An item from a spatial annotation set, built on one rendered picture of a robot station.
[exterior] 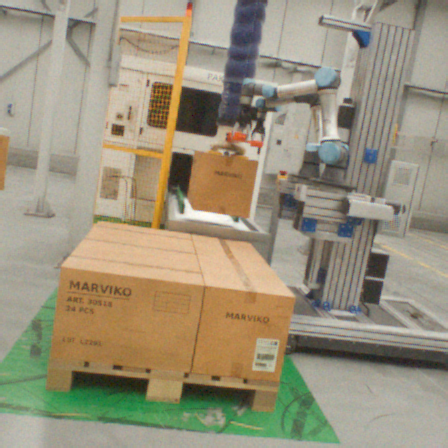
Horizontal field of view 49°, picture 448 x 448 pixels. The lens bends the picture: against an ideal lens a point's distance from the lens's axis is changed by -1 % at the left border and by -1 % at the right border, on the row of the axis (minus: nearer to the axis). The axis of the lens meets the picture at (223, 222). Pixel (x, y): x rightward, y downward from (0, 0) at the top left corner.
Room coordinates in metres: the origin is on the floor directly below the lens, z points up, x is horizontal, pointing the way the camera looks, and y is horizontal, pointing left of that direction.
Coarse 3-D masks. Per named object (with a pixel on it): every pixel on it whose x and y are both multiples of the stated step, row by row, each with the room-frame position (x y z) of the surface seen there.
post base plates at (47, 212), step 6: (30, 204) 5.90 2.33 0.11; (36, 204) 5.80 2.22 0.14; (48, 204) 5.93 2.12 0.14; (30, 210) 5.89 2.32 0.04; (36, 210) 5.81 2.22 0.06; (48, 210) 5.93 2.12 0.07; (36, 216) 5.74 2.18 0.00; (42, 216) 5.76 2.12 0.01; (48, 216) 5.77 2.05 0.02; (300, 246) 6.47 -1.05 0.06; (306, 246) 6.39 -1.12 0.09; (300, 252) 6.31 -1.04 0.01; (306, 252) 6.22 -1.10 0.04
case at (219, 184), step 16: (208, 160) 3.38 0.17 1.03; (224, 160) 3.40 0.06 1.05; (240, 160) 3.42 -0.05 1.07; (192, 176) 3.82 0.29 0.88; (208, 176) 3.39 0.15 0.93; (224, 176) 3.40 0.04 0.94; (240, 176) 3.42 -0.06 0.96; (192, 192) 3.61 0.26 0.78; (208, 192) 3.39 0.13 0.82; (224, 192) 3.41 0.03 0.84; (240, 192) 3.42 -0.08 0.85; (192, 208) 3.41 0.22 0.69; (208, 208) 3.39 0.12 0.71; (224, 208) 3.41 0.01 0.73; (240, 208) 3.43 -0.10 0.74
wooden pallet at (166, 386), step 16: (48, 368) 1.96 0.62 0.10; (64, 368) 1.97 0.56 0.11; (80, 368) 1.97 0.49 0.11; (96, 368) 1.98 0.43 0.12; (112, 368) 2.00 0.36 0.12; (128, 368) 2.00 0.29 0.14; (144, 368) 2.02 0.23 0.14; (48, 384) 1.96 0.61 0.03; (64, 384) 1.97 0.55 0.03; (160, 384) 2.02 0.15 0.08; (176, 384) 2.03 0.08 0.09; (208, 384) 2.05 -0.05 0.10; (224, 384) 2.06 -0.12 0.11; (240, 384) 2.07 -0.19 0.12; (256, 384) 2.08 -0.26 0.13; (272, 384) 2.09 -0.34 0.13; (160, 400) 2.02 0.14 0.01; (176, 400) 2.03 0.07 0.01; (256, 400) 2.08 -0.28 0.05; (272, 400) 2.09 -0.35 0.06
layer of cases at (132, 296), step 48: (96, 240) 2.55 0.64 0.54; (144, 240) 2.76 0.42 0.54; (192, 240) 3.07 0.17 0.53; (96, 288) 1.98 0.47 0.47; (144, 288) 2.01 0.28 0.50; (192, 288) 2.03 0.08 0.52; (240, 288) 2.09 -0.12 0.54; (96, 336) 1.98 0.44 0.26; (144, 336) 2.01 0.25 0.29; (192, 336) 2.04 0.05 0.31; (240, 336) 2.07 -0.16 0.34
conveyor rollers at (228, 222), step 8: (176, 200) 5.01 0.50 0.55; (184, 200) 5.22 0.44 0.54; (176, 208) 4.39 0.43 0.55; (184, 208) 4.50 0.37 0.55; (176, 216) 3.88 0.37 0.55; (184, 216) 3.97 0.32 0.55; (192, 216) 4.06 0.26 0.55; (200, 216) 4.16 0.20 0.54; (208, 216) 4.26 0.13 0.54; (216, 216) 4.29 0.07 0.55; (224, 216) 4.38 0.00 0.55; (216, 224) 3.82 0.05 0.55; (224, 224) 3.92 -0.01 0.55; (232, 224) 3.99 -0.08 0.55; (240, 224) 4.03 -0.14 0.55
